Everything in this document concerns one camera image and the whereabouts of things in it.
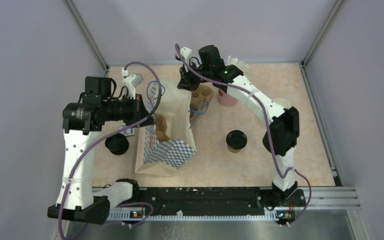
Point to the black plastic cup lid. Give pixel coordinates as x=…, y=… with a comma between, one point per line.
x=236, y=139

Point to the single brown paper cup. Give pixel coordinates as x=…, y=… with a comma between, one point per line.
x=233, y=150

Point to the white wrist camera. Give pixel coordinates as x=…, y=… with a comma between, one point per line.
x=131, y=81
x=186, y=54

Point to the brown pulp cup carrier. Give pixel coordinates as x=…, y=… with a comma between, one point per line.
x=203, y=93

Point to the stack of brown paper cups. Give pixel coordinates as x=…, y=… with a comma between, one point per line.
x=282, y=102

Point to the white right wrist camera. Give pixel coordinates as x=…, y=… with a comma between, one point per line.
x=186, y=54

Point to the stack of black lids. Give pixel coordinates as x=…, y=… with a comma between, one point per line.
x=117, y=144

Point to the bundle of white straws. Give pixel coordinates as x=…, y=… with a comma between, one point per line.
x=240, y=64

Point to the pink straw holder cup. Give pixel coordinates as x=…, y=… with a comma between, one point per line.
x=225, y=99

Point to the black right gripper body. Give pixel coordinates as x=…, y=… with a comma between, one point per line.
x=192, y=80

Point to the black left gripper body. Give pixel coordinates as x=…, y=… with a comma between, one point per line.
x=127, y=110

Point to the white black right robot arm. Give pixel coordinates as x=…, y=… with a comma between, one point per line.
x=282, y=122

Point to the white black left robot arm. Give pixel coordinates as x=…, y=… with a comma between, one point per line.
x=82, y=125

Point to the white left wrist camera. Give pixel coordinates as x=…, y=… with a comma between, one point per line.
x=131, y=81

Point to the small printed card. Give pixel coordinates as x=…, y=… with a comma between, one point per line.
x=127, y=132

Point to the blue checkered paper bag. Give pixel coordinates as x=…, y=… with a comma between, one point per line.
x=167, y=145

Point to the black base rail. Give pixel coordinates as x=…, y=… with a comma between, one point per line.
x=208, y=204

